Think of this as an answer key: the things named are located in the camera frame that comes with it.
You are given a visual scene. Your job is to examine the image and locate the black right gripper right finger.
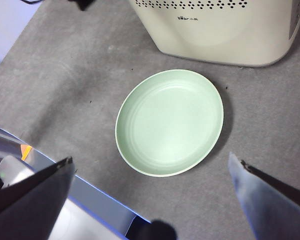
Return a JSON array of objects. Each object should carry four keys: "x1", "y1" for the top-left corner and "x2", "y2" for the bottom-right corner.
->
[{"x1": 228, "y1": 151, "x2": 300, "y2": 240}]

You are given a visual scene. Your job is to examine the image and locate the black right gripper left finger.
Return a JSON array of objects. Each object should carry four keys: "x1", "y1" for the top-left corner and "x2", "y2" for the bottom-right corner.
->
[{"x1": 0, "y1": 156, "x2": 75, "y2": 240}]

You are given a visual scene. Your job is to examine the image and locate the pale green round plate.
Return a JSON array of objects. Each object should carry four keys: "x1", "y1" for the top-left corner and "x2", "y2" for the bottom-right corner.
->
[{"x1": 114, "y1": 69, "x2": 225, "y2": 178}]

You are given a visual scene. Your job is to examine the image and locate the cream toaster with dotted vents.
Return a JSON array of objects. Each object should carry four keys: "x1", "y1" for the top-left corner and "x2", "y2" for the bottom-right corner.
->
[{"x1": 128, "y1": 0, "x2": 300, "y2": 68}]

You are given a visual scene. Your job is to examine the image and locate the white device with green light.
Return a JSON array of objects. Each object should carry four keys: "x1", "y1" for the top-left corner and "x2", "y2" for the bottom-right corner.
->
[{"x1": 0, "y1": 154, "x2": 36, "y2": 188}]

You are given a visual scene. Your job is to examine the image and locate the small orange tag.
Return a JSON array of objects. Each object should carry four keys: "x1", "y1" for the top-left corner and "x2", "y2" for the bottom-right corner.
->
[{"x1": 20, "y1": 144, "x2": 33, "y2": 161}]

